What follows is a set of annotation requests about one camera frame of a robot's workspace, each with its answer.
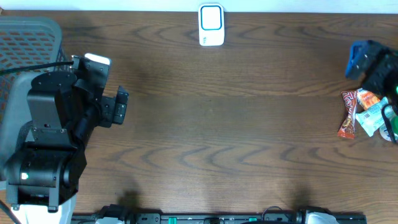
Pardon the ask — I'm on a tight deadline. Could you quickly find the green lid jar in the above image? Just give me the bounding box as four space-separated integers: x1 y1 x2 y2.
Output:
379 117 398 141

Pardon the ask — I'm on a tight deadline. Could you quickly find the orange white tissue pack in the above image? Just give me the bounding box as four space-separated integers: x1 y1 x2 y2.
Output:
356 88 380 110

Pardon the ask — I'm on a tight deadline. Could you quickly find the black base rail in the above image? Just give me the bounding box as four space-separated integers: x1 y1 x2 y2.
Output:
71 204 368 224

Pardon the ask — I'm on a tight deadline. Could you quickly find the white barcode scanner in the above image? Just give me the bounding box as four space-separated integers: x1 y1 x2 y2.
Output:
198 3 225 47

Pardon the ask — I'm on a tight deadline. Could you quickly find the dark grey plastic basket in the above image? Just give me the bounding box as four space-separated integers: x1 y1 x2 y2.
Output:
1 16 69 170

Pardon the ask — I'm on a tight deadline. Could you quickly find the orange candy bar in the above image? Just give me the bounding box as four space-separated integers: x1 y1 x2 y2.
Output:
337 90 357 139

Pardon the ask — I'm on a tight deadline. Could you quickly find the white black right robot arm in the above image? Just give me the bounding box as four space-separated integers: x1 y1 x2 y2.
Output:
287 40 397 224

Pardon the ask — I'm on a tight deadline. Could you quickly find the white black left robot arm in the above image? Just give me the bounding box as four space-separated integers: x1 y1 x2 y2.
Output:
1 54 129 223

